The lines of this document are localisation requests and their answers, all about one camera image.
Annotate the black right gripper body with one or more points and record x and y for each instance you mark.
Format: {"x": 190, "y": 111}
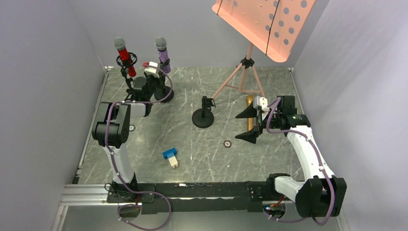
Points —
{"x": 259, "y": 121}

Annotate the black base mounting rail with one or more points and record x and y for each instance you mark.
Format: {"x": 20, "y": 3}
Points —
{"x": 250, "y": 196}

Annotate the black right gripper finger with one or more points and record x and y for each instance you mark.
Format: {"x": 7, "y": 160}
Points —
{"x": 249, "y": 136}
{"x": 249, "y": 112}

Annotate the brown poker chip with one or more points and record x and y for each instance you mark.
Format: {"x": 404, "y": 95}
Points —
{"x": 227, "y": 144}

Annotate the pink music stand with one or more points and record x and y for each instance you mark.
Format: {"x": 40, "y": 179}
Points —
{"x": 272, "y": 26}

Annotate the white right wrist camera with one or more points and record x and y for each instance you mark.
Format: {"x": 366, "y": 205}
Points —
{"x": 260, "y": 103}

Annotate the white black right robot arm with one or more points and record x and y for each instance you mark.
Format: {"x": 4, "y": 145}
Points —
{"x": 321, "y": 195}

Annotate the black round-base clip mic stand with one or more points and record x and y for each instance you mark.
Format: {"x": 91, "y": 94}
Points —
{"x": 203, "y": 117}

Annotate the black grey poker chip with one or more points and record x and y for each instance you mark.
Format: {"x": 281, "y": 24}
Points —
{"x": 132, "y": 128}

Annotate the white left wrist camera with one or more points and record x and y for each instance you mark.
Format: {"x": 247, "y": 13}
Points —
{"x": 150, "y": 68}

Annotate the red glitter microphone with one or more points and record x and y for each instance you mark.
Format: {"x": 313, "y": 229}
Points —
{"x": 124, "y": 55}

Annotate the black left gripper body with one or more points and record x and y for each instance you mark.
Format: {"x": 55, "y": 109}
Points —
{"x": 152, "y": 81}

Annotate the purple glitter microphone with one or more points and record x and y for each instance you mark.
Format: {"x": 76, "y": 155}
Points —
{"x": 161, "y": 45}

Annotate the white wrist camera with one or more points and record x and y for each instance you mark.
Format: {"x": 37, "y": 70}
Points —
{"x": 260, "y": 103}
{"x": 150, "y": 68}

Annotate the blue white toy brick block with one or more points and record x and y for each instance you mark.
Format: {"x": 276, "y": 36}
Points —
{"x": 170, "y": 155}

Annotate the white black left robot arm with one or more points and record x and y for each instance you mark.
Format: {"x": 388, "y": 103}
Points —
{"x": 111, "y": 131}

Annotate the black tripod shock mount stand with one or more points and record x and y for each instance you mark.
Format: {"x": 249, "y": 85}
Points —
{"x": 129, "y": 79}

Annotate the black round-base fork mic stand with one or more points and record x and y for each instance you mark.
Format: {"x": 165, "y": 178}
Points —
{"x": 162, "y": 90}

